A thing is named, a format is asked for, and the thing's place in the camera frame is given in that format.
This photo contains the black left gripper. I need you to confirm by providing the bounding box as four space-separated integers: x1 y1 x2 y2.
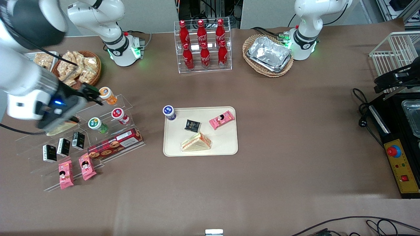
374 64 420 93

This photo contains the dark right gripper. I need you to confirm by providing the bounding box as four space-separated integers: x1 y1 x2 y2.
36 82 104 130

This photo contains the triangular sandwich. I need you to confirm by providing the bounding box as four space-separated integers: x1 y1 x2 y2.
46 120 80 137
180 131 213 152

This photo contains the white rectangular tray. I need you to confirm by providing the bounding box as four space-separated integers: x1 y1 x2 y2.
26 51 60 71

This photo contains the cream plastic tray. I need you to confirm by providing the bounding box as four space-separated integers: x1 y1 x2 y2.
163 106 239 157

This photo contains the grey metal strip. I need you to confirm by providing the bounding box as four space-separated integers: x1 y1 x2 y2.
382 87 406 101

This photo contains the orange lid drink cup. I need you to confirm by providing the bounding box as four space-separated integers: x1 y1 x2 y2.
98 86 118 106

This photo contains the clear bag of snacks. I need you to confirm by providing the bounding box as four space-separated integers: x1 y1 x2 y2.
71 50 87 68
61 76 78 88
77 67 96 85
57 52 74 79
83 56 99 73

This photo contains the dark round wicker basket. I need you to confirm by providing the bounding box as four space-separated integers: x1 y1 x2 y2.
52 50 102 91

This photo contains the green lid drink cup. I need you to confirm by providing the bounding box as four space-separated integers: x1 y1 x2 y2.
87 117 109 134

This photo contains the red lid drink cup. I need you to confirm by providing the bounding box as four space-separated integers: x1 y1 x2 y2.
111 108 130 126

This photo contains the small clear acrylic riser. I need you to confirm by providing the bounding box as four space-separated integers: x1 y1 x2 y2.
76 94 134 135

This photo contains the stainless steel pan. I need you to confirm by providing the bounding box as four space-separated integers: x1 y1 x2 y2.
401 100 420 138

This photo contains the small black carton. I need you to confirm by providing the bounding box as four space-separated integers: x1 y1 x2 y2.
72 131 86 150
42 144 58 163
56 138 71 157

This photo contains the red cookie box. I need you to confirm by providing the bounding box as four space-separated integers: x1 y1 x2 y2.
87 128 144 161

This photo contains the tan crispy snack pack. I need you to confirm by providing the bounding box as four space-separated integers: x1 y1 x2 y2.
33 52 55 70

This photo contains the large clear acrylic tier stand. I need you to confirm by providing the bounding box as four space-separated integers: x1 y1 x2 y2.
14 113 147 192

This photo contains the black appliance yellow control panel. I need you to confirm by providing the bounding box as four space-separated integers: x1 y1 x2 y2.
367 92 420 199

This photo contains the pink snack packet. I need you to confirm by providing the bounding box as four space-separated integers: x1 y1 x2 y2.
58 159 75 190
209 110 236 131
78 153 97 181

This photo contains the blue lid drink cup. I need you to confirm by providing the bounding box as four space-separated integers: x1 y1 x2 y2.
162 105 177 121

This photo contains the red cola bottle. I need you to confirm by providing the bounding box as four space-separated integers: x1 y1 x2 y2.
200 42 211 69
218 40 229 66
215 18 226 44
182 43 195 70
178 20 190 47
197 20 208 46

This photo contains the black snack packet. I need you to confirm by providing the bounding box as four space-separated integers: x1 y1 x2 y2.
184 119 201 133

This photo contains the stack of foil containers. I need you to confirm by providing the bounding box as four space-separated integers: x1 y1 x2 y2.
246 36 293 73

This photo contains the light oval wicker basket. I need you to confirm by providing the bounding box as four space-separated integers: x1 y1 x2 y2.
242 34 294 78

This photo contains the clear acrylic bottle rack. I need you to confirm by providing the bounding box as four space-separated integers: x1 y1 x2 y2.
174 20 233 74

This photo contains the grey metal handle bar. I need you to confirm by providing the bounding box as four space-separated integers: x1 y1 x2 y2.
369 105 391 135

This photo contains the white wire rack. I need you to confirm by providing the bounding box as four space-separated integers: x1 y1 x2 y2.
369 31 420 94

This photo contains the black power cable with plug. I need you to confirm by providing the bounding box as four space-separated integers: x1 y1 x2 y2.
352 88 385 148

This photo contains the grey arm base cable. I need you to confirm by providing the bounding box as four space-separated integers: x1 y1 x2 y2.
123 30 153 50

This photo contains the metal frame shelf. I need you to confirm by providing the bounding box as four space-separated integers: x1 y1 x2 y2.
375 0 420 24

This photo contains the black arm base cable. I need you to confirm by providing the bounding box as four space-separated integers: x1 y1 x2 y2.
251 13 298 38

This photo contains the long black cable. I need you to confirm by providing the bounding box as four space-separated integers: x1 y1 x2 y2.
290 215 420 236

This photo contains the looped black cable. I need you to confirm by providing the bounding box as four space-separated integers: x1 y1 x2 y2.
366 219 420 236

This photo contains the black equipment with cables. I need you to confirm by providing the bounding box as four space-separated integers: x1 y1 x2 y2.
177 0 244 29

